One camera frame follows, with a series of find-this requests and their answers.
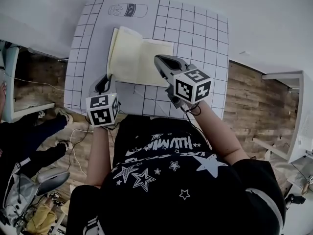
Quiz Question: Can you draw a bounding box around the grey backpack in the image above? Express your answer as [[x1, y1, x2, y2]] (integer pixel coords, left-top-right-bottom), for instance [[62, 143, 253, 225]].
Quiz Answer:
[[0, 157, 41, 229]]

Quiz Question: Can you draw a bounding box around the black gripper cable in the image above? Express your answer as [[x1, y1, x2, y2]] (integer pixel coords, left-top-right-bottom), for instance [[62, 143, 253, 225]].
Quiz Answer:
[[180, 103, 212, 149]]

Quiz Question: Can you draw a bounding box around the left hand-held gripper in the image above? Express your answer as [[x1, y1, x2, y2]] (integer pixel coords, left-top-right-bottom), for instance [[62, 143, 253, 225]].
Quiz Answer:
[[85, 73, 121, 128]]

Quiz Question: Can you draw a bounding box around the cream-paged notebook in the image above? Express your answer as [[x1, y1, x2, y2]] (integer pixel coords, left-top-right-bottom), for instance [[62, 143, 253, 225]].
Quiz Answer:
[[107, 25, 175, 88]]

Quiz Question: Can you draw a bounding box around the person's black star-print shirt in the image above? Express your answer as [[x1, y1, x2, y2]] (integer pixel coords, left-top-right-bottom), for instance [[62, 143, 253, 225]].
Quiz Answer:
[[97, 114, 287, 235]]

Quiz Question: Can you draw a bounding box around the white floor cable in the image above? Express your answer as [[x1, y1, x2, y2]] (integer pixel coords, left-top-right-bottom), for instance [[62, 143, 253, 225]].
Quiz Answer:
[[69, 128, 95, 177]]

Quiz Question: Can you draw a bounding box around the grey chair seat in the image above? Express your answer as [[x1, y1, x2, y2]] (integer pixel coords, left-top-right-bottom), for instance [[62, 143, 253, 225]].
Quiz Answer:
[[36, 167, 71, 196]]

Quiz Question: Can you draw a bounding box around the yellow bag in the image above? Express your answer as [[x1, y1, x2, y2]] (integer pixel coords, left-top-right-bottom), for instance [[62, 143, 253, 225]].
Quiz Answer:
[[25, 203, 57, 235]]

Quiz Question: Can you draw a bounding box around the person's left forearm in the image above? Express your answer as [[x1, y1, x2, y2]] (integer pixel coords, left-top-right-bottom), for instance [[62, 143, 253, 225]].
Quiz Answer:
[[86, 124, 118, 188]]

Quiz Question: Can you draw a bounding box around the white grid tablecloth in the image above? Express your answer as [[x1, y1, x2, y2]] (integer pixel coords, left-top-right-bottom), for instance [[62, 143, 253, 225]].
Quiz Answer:
[[64, 0, 230, 121]]

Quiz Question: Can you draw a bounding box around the person's right forearm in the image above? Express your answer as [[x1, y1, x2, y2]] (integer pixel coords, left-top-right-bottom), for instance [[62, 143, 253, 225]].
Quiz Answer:
[[189, 100, 250, 166]]

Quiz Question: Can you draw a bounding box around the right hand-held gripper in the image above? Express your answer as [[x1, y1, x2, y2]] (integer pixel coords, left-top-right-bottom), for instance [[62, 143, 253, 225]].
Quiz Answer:
[[154, 54, 212, 109]]

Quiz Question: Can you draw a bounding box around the white desk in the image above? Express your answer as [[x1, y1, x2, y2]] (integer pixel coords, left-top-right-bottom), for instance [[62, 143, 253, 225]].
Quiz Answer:
[[252, 70, 313, 165]]

